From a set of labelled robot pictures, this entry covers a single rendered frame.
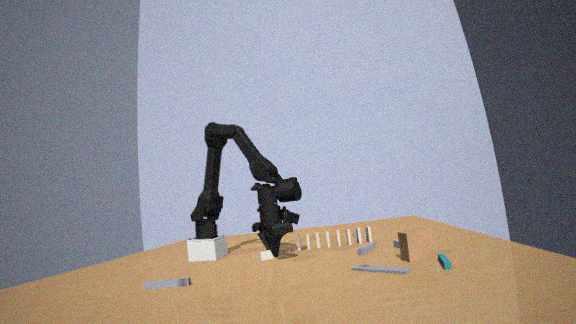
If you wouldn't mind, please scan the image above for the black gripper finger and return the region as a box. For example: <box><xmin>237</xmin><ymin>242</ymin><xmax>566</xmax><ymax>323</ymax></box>
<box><xmin>264</xmin><ymin>233</ymin><xmax>286</xmax><ymax>257</ymax></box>
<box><xmin>257</xmin><ymin>233</ymin><xmax>270</xmax><ymax>250</ymax></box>

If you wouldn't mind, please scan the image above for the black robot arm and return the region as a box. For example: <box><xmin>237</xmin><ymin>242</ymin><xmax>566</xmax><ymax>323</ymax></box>
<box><xmin>190</xmin><ymin>122</ymin><xmax>302</xmax><ymax>240</ymax></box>

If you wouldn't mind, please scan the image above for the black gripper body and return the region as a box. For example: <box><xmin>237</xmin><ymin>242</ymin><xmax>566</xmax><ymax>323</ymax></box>
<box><xmin>251</xmin><ymin>203</ymin><xmax>293</xmax><ymax>235</ymax></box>

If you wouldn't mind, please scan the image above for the teal rectangular block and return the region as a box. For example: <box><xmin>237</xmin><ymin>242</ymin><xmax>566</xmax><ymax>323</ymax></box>
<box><xmin>438</xmin><ymin>253</ymin><xmax>452</xmax><ymax>270</ymax></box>

